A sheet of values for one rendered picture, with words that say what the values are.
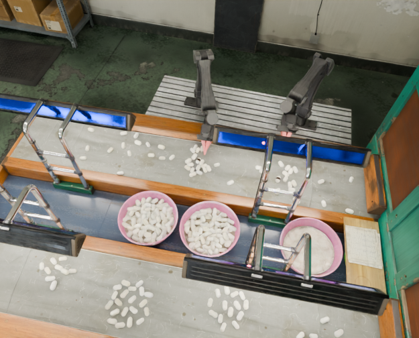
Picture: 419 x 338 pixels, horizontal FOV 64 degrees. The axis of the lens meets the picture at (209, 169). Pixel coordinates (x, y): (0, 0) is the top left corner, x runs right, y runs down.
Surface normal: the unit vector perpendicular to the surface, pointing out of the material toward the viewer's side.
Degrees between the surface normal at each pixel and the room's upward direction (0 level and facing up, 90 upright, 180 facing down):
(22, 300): 0
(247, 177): 0
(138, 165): 0
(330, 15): 90
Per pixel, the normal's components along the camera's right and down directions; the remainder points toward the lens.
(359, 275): 0.02, -0.58
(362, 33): -0.25, 0.79
